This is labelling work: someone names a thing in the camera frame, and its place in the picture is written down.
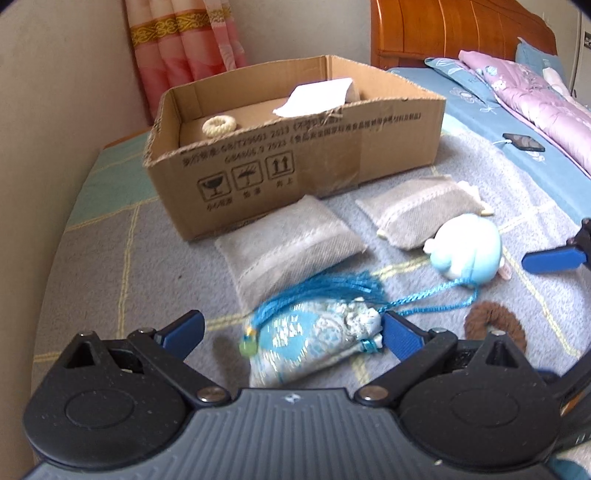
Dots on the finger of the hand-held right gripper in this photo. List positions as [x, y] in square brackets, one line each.
[572, 397]
[551, 261]

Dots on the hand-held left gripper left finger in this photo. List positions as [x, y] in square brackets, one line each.
[184, 330]

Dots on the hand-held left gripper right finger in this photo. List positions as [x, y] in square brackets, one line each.
[401, 339]

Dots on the brown hair scrunchie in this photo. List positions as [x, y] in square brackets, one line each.
[475, 318]

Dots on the light blue plush toy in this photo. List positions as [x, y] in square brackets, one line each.
[466, 249]

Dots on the blue embroidered tassel pouch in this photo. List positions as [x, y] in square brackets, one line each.
[314, 337]

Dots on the grey lace-trimmed sachet pillow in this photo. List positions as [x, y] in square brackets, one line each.
[286, 240]
[411, 207]

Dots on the cardboard box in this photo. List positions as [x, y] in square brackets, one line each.
[323, 152]

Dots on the grey checkered blanket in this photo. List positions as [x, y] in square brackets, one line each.
[115, 258]

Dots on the black phone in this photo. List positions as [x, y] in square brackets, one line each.
[524, 142]

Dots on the blue patterned bedsheet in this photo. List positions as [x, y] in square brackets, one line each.
[480, 120]

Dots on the purple quilt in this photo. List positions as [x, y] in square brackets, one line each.
[531, 92]

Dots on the cream hair scrunchie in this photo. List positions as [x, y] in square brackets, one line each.
[210, 129]

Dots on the plain blue pillow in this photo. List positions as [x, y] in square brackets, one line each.
[528, 55]

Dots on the white cloth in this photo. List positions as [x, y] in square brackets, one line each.
[314, 97]

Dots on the wooden headboard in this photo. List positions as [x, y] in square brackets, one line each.
[438, 27]

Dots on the pink patterned curtain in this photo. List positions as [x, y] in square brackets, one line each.
[184, 46]

